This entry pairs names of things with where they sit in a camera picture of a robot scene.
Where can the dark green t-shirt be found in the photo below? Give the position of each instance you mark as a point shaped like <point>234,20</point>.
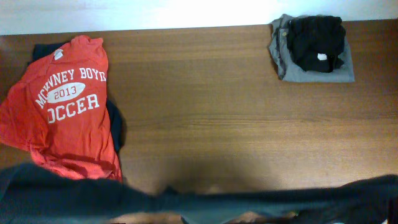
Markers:
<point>31,194</point>

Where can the navy blue garment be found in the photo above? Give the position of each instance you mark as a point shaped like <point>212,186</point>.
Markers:
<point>43,50</point>

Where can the grey folded garment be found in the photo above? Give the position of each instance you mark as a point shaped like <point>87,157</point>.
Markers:
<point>288,71</point>

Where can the red soccer t-shirt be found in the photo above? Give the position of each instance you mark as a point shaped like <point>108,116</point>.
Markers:
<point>57,112</point>

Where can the black folded garment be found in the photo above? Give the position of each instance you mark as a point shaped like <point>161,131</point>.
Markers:
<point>316,42</point>

